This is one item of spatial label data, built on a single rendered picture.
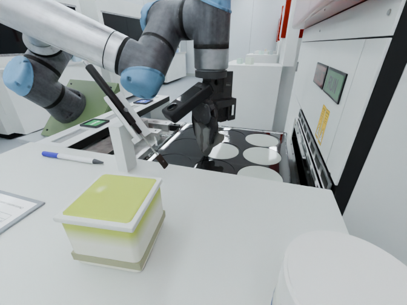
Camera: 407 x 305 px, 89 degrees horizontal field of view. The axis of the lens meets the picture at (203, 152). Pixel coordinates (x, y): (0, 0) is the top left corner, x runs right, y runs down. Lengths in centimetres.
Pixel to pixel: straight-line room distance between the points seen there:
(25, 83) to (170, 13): 58
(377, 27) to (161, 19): 35
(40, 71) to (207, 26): 64
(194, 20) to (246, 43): 801
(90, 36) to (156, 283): 40
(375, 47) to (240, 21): 822
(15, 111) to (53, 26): 315
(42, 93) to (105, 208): 76
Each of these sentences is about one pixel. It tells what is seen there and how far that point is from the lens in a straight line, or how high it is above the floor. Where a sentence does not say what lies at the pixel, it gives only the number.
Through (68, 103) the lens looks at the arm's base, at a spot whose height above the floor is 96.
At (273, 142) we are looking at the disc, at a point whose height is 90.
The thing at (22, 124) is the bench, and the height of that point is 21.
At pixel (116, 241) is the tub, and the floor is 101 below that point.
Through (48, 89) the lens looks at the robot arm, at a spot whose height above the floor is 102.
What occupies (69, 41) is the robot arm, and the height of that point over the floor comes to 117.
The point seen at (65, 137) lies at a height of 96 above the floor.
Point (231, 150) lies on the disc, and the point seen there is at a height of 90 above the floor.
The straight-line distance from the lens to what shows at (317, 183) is 43.
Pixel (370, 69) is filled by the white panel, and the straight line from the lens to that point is 34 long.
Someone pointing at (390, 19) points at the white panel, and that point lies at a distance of 33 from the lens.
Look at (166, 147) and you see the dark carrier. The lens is 60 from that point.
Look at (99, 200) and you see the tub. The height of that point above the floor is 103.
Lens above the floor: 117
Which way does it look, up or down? 28 degrees down
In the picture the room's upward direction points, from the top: straight up
